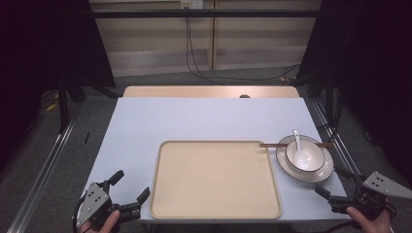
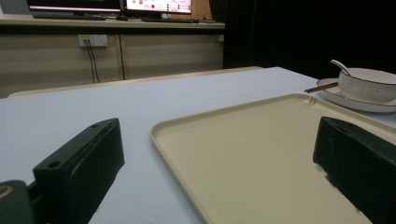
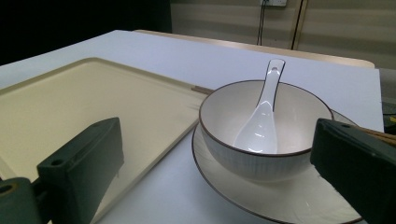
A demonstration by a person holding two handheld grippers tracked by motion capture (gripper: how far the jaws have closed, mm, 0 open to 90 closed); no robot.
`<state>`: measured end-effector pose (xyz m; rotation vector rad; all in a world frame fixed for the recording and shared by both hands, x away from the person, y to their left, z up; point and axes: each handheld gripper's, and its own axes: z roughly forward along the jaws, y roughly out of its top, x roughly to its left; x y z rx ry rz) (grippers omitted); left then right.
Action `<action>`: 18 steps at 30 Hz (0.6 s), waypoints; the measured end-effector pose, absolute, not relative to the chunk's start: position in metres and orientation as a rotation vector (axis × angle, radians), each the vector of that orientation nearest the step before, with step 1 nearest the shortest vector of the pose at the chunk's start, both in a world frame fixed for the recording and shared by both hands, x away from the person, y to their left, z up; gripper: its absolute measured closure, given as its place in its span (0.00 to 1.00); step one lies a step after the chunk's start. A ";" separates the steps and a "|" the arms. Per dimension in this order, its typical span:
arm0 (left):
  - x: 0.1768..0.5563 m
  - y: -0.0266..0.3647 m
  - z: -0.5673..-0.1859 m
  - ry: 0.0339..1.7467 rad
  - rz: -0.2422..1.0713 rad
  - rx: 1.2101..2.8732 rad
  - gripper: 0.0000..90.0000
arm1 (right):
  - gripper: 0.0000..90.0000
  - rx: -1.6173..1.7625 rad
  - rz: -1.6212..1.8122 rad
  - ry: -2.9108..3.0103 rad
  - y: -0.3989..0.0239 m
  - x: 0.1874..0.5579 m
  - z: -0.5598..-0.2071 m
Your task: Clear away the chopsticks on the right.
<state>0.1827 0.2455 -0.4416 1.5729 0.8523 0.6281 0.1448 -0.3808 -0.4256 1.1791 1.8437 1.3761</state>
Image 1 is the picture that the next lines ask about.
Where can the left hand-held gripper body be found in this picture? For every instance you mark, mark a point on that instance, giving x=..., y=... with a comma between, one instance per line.
x=94, y=200

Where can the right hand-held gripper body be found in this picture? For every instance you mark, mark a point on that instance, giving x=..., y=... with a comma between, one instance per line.
x=369, y=197

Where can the person's left hand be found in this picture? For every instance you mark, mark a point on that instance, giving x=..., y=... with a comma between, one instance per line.
x=109, y=222

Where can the person's right hand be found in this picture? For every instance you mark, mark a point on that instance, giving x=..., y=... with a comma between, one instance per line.
x=372, y=225

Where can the white plate with dark rim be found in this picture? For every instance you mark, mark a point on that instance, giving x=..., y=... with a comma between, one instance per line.
x=319, y=174

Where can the white bowl with dark rim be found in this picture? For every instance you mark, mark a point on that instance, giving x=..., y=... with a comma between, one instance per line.
x=315, y=155

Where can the white ceramic spoon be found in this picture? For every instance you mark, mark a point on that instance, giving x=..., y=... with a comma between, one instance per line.
x=302, y=158

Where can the small black stick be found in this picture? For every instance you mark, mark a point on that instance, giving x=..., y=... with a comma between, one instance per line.
x=86, y=138

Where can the brown wooden chopstick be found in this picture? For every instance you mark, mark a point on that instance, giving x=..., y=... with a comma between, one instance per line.
x=272, y=146

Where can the beige plastic tray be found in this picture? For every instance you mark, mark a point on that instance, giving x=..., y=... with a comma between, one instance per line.
x=213, y=181

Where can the white table cover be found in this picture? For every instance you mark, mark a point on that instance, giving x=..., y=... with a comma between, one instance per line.
x=200, y=119

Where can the black curtain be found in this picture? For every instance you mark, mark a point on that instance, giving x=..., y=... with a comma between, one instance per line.
x=39, y=48
x=372, y=64

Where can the wooden table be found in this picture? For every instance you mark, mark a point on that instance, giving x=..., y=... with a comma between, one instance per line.
x=194, y=91

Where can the metal floor rail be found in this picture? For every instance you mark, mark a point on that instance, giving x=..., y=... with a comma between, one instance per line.
x=336, y=139
x=42, y=174

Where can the black stand post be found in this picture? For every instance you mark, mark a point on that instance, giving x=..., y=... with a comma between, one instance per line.
x=329, y=97
x=63, y=106

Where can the white wall socket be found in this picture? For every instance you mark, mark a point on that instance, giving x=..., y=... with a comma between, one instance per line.
x=191, y=4

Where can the black horizontal frame bar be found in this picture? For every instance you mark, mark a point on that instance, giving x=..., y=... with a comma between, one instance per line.
x=226, y=13

